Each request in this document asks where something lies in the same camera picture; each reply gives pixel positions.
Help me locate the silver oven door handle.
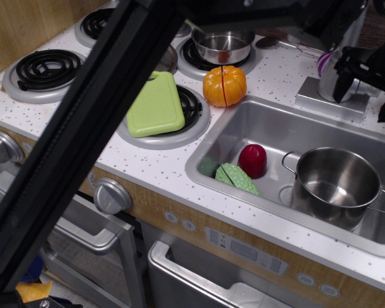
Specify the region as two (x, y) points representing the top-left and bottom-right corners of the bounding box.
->
(0, 169), (135, 257)

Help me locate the silver front panel knob left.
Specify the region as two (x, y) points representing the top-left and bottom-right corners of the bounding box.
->
(0, 131), (25, 164)

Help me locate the silver toy faucet with lever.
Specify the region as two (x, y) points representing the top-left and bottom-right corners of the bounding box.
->
(295, 1), (381, 123)

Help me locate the red toy fruit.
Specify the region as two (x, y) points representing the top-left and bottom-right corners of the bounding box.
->
(237, 144), (267, 179)

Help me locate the steel pot lid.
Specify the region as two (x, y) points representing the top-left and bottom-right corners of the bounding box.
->
(155, 46), (178, 74)

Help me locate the steel spoon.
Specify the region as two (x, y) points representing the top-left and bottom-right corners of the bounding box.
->
(255, 36), (323, 58)

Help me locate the silver dishwasher door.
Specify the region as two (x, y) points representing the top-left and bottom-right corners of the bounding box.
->
(148, 240), (315, 307)

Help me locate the silver front panel knob right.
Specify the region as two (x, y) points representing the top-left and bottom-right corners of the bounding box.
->
(93, 177), (133, 214)

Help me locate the silver sink basin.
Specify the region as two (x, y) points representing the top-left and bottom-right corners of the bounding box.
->
(185, 96), (385, 257)

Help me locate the green toy bitter gourd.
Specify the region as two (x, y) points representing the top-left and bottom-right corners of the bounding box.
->
(215, 163), (260, 196)

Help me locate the front right stove burner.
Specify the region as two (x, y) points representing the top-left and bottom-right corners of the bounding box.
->
(116, 85), (210, 150)

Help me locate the silver countertop knob back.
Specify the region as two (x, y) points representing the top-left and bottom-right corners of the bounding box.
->
(175, 22), (192, 38)

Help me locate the orange toy pumpkin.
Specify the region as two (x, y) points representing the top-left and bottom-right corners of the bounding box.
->
(203, 65), (247, 108)

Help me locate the large steel pot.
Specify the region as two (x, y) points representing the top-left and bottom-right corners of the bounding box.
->
(281, 148), (385, 231)

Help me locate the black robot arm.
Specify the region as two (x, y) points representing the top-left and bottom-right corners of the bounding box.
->
(0, 1), (363, 293)

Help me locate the back left stove burner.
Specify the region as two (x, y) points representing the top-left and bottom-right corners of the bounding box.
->
(74, 8), (114, 48)

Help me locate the front left stove burner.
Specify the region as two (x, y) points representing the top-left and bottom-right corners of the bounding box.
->
(2, 49), (86, 104)

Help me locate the green plastic cutting board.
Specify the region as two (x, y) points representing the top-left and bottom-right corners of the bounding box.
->
(126, 71), (185, 138)

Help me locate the purple striped toy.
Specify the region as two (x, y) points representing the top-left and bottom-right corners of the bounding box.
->
(316, 51), (336, 77)

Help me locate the yellow cloth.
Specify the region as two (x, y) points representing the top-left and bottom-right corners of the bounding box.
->
(16, 281), (53, 304)

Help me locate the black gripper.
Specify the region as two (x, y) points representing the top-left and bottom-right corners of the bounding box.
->
(332, 43), (385, 123)

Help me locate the silver panel knob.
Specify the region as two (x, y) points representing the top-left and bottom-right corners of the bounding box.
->
(0, 131), (25, 164)
(93, 177), (133, 214)

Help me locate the small steel saucepan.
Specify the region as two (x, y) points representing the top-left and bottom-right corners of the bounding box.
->
(191, 29), (255, 65)

